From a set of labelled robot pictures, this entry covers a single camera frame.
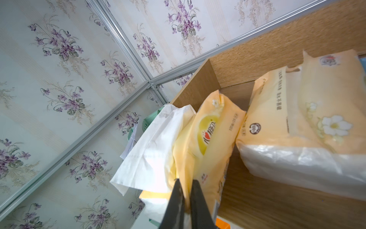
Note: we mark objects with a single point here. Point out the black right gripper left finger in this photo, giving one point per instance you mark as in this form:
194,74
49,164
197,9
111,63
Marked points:
175,212

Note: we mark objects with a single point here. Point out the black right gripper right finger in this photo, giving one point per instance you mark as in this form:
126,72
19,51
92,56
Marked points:
200,215

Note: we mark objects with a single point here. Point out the yellow tissue pack with tissue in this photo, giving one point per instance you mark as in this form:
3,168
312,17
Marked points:
183,144

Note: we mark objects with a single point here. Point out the wooden shelf unit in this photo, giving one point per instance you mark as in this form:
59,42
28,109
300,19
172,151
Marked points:
252,202

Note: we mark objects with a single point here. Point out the mint green desk organizer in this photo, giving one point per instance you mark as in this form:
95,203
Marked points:
145,123

